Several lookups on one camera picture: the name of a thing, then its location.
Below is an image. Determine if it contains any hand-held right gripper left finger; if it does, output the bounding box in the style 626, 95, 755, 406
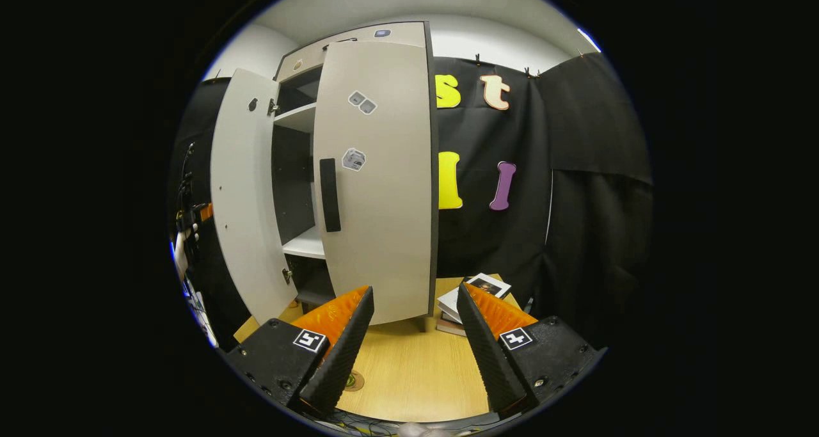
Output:
224, 285, 376, 418

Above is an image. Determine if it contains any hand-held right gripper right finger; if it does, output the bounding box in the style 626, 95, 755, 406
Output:
456, 282, 607, 417

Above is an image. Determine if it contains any grey cabinet door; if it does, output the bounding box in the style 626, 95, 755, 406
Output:
312, 40, 439, 326
210, 68, 300, 326

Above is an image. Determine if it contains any grey cabinet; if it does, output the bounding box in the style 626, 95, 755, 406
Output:
272, 21, 442, 332

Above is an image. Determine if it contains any grey cabinet drawer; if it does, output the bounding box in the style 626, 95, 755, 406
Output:
275, 21, 428, 83

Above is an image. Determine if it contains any white book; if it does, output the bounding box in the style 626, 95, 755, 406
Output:
438, 287, 469, 324

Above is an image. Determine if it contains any booklet with photo cover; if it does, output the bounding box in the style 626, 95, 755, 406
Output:
465, 273, 513, 299

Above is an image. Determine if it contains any black backdrop cloth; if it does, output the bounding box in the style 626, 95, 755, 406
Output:
435, 53, 653, 348

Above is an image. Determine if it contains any black door handle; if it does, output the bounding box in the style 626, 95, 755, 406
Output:
319, 159, 342, 233

